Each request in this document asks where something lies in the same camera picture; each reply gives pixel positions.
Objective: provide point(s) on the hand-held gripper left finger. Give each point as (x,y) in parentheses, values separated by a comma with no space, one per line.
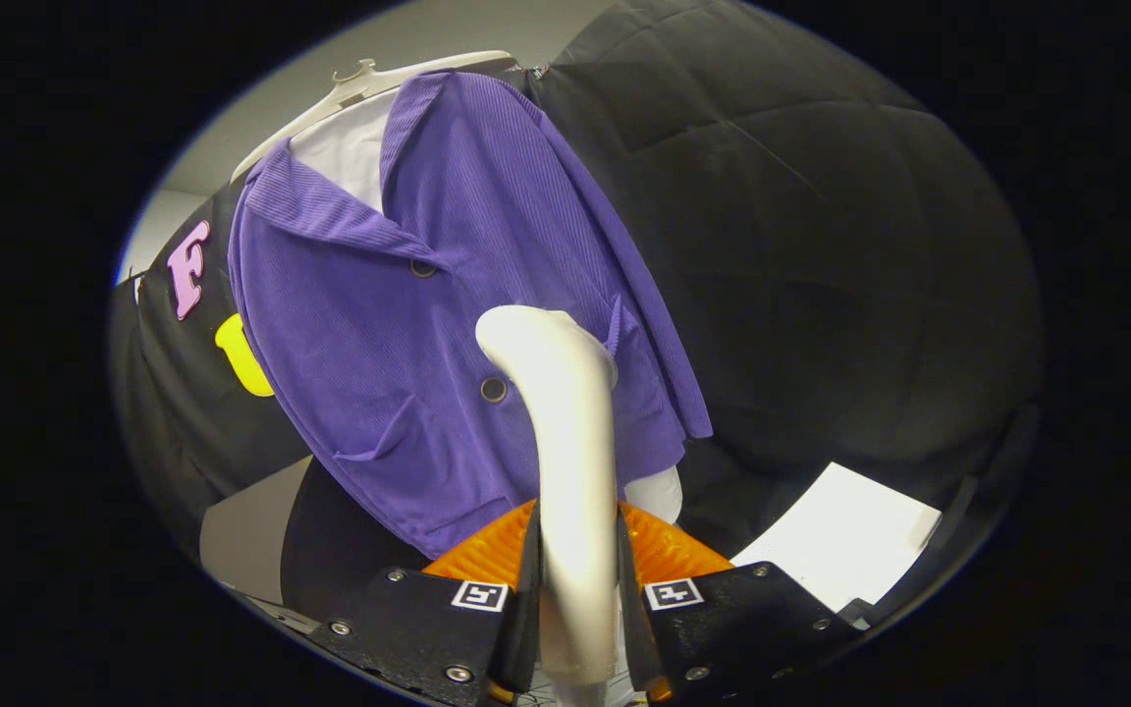
(418,628)

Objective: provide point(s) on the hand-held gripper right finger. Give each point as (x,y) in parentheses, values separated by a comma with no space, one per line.
(742,628)

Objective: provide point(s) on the white garment steamer head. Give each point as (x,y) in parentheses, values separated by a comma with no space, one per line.
(575,471)

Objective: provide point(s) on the white clothes hanger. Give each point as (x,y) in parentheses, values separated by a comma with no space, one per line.
(359,83)

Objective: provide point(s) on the white flat board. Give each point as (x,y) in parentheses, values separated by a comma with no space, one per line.
(840,540)

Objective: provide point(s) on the black backdrop cloth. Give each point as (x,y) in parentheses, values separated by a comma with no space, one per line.
(821,295)

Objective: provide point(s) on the white mannequin torso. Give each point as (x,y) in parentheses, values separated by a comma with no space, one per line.
(350,157)

